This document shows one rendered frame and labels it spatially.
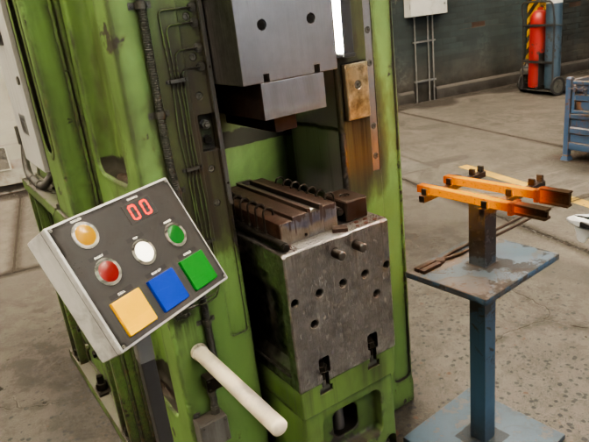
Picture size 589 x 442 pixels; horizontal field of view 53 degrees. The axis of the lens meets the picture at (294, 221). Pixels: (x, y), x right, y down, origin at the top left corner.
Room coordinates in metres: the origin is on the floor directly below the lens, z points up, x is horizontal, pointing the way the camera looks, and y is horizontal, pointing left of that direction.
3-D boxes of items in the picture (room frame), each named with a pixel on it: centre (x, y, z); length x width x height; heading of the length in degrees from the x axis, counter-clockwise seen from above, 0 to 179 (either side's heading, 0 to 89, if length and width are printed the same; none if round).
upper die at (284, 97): (1.75, 0.07, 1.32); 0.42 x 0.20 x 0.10; 32
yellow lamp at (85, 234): (1.10, 0.41, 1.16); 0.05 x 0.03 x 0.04; 122
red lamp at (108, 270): (1.08, 0.38, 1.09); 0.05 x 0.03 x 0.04; 122
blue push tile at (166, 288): (1.13, 0.29, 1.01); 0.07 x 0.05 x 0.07; 147
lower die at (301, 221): (1.75, 0.07, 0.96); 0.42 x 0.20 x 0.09; 32
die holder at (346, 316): (1.79, 0.03, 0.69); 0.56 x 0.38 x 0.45; 32
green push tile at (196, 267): (1.22, 0.23, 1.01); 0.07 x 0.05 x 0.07; 147
